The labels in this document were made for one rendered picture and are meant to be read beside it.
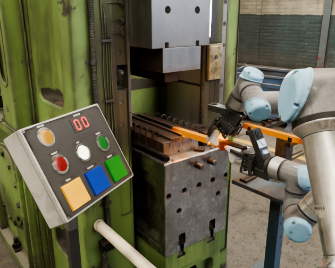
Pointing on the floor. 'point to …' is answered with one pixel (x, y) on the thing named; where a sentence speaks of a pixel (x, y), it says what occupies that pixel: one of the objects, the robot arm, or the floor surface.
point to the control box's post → (73, 243)
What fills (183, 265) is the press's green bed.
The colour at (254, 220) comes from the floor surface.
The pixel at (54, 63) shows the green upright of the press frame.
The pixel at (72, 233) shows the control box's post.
